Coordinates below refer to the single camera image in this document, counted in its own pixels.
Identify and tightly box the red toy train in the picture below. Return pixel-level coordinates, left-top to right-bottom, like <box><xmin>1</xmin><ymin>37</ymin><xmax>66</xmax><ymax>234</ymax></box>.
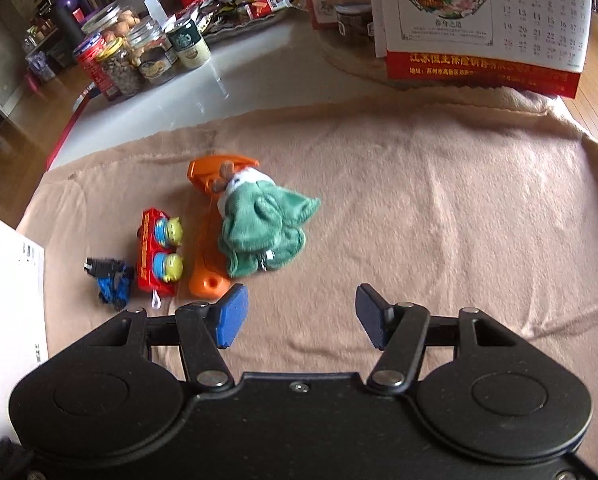
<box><xmin>136</xmin><ymin>206</ymin><xmax>185</xmax><ymax>311</ymax></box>

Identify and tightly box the silver lid glass jar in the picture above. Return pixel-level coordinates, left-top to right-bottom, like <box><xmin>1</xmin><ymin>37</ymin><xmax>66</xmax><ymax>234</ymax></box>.
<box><xmin>129</xmin><ymin>19</ymin><xmax>177</xmax><ymax>86</ymax></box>

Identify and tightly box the large glass jar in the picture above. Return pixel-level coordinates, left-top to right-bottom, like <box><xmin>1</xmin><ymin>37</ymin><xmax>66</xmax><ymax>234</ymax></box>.
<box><xmin>82</xmin><ymin>2</ymin><xmax>142</xmax><ymax>43</ymax></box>

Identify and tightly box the green plush doll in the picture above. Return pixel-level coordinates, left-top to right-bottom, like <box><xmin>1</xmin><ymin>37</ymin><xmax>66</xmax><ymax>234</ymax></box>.
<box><xmin>211</xmin><ymin>160</ymin><xmax>322</xmax><ymax>278</ymax></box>

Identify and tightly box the black foam roller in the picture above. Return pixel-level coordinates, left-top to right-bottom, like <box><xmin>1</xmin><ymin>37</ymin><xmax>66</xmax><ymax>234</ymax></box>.
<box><xmin>54</xmin><ymin>5</ymin><xmax>83</xmax><ymax>50</ymax></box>

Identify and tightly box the yellow lid glass jar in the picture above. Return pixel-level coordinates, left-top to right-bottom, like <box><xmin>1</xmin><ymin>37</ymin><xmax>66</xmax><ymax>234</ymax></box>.
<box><xmin>96</xmin><ymin>37</ymin><xmax>145</xmax><ymax>97</ymax></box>

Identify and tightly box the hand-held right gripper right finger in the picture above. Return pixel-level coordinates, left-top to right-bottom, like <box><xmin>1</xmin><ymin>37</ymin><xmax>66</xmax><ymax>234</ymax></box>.
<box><xmin>355</xmin><ymin>283</ymin><xmax>517</xmax><ymax>396</ymax></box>

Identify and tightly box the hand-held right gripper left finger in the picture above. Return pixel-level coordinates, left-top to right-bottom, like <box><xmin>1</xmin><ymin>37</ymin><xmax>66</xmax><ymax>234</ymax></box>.
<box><xmin>92</xmin><ymin>283</ymin><xmax>250</xmax><ymax>392</ymax></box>

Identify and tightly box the white cardboard box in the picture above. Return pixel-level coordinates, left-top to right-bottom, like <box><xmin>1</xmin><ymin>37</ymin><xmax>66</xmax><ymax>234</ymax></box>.
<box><xmin>0</xmin><ymin>216</ymin><xmax>50</xmax><ymax>446</ymax></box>

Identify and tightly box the tray of snack packets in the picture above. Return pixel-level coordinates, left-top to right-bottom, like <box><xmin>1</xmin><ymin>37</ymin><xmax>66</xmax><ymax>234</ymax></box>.
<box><xmin>179</xmin><ymin>0</ymin><xmax>300</xmax><ymax>43</ymax></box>

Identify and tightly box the starbucks can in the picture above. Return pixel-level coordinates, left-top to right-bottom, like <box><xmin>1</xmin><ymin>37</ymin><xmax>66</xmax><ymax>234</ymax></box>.
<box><xmin>166</xmin><ymin>16</ymin><xmax>212</xmax><ymax>70</ymax></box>

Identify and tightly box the beige blanket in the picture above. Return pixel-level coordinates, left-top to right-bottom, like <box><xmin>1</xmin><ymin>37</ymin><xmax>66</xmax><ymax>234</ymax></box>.
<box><xmin>16</xmin><ymin>85</ymin><xmax>598</xmax><ymax>386</ymax></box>

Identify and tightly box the dark small jar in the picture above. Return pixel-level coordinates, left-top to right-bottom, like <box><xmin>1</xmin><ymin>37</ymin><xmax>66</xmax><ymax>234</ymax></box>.
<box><xmin>335</xmin><ymin>4</ymin><xmax>380</xmax><ymax>43</ymax></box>

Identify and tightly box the orange toy saw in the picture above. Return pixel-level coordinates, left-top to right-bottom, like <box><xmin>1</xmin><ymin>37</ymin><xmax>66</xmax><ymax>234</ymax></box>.
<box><xmin>188</xmin><ymin>156</ymin><xmax>261</xmax><ymax>301</ymax></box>

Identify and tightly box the blue toy car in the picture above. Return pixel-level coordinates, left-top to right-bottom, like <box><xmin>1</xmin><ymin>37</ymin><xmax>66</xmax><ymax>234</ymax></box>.
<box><xmin>84</xmin><ymin>257</ymin><xmax>135</xmax><ymax>311</ymax></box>

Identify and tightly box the desk calendar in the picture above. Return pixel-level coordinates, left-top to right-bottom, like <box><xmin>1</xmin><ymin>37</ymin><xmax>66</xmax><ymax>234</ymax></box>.
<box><xmin>376</xmin><ymin>0</ymin><xmax>594</xmax><ymax>98</ymax></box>

